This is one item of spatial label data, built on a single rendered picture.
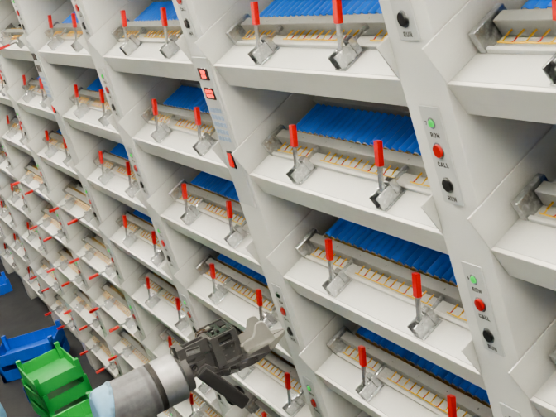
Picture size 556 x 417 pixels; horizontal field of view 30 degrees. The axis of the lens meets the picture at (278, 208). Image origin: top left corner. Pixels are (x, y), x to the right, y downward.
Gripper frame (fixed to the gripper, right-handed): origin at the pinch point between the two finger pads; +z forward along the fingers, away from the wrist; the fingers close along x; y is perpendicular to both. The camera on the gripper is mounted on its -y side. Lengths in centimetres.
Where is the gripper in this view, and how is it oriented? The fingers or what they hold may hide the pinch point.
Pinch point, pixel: (280, 336)
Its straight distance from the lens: 195.9
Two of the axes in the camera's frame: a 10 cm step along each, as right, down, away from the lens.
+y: -3.0, -9.1, -2.9
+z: 8.6, -3.9, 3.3
